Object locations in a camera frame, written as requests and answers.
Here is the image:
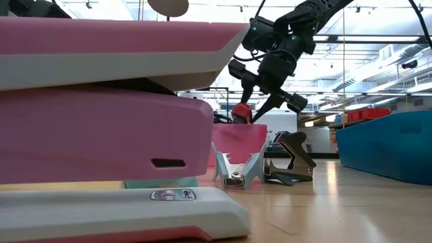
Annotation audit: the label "pink plastic tray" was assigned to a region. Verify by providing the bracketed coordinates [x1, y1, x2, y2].
[207, 123, 268, 168]

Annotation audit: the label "yellow plastic tray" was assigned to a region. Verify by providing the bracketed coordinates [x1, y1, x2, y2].
[0, 181, 125, 192]

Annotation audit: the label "blue plastic tray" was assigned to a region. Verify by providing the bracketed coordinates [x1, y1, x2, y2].
[335, 111, 432, 186]

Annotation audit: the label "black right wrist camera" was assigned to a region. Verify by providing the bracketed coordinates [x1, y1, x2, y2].
[241, 16, 277, 52]

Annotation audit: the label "light blue staple remover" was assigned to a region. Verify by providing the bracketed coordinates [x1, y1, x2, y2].
[211, 141, 267, 190]

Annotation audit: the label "black staple remover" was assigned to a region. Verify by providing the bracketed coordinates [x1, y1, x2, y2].
[264, 131, 317, 186]

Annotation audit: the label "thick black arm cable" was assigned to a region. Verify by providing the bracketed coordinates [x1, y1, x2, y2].
[408, 0, 432, 50]

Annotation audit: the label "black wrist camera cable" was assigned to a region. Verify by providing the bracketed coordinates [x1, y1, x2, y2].
[254, 0, 268, 18]

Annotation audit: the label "red storage bins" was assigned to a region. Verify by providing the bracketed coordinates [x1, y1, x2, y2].
[347, 107, 392, 122]

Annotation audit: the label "small black curved object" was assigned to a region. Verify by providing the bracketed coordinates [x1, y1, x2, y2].
[213, 113, 234, 124]

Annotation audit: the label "pink and white stapler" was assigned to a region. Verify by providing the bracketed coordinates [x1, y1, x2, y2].
[0, 16, 252, 243]

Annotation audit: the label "red stapler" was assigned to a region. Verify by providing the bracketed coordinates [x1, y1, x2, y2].
[231, 102, 253, 125]

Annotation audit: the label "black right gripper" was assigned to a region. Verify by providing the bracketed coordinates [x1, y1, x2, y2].
[228, 50, 308, 124]

